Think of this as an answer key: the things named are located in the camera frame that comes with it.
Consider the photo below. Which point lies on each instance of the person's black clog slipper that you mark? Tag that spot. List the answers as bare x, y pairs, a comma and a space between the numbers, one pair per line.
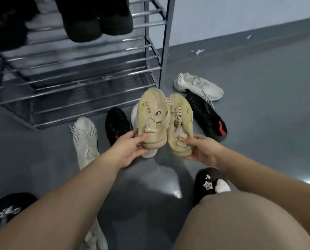
209, 179
11, 205

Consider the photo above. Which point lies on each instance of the black sneaker orange marks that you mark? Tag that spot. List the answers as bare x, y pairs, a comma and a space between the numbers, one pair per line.
115, 18
79, 20

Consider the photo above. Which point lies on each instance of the person's right forearm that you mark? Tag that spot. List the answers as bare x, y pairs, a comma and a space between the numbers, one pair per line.
269, 179

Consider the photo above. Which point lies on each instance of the person's right leg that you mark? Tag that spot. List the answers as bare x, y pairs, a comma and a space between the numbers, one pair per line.
248, 223

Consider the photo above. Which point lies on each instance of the person's right black clog slipper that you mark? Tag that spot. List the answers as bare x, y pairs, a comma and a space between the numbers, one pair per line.
209, 179

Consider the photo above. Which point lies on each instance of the person's right hand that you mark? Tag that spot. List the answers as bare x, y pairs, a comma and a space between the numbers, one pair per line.
208, 151

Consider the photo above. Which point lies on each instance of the person's left black clog slipper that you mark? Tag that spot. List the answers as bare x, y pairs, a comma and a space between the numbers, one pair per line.
11, 205

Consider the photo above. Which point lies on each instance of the person's left hand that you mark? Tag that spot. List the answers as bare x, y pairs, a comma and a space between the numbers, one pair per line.
126, 151

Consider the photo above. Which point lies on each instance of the black sneaker red stripe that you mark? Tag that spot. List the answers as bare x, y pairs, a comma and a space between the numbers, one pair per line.
117, 122
207, 117

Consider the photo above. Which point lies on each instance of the black white patterned sneaker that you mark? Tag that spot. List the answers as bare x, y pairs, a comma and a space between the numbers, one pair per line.
14, 9
6, 36

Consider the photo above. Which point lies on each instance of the grey metal shoe rack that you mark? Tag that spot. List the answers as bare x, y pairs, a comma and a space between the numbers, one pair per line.
168, 36

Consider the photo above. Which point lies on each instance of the person's left forearm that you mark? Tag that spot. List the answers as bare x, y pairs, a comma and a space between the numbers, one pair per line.
53, 210

